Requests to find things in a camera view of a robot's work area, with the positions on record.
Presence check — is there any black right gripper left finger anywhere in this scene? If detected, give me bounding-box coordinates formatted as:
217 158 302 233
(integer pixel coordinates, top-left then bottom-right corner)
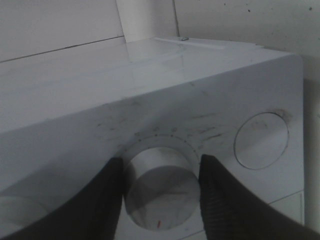
5 157 124 240

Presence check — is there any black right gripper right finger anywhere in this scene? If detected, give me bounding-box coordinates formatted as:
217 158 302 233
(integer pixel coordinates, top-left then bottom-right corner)
198 154 320 240

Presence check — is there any white microwave oven body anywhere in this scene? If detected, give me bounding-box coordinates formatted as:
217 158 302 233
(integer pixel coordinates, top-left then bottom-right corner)
0 37 305 240

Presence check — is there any white timer knob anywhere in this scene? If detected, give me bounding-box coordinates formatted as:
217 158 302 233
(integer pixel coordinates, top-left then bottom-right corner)
124 147 200 231

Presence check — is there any round white door button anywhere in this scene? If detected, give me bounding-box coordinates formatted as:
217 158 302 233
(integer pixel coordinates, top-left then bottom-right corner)
233 112 289 170

